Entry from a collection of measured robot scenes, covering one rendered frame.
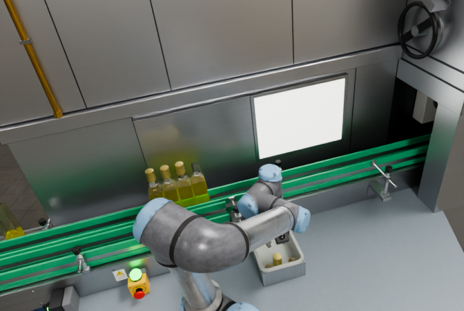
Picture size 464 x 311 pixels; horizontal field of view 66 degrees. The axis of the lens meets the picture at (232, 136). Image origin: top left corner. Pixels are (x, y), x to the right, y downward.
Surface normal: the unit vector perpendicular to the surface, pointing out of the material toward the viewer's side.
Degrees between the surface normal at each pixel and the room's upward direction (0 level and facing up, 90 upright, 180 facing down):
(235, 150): 90
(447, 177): 90
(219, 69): 90
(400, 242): 0
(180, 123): 90
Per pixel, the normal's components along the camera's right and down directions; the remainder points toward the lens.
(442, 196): 0.23, 0.51
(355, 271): -0.12, -0.83
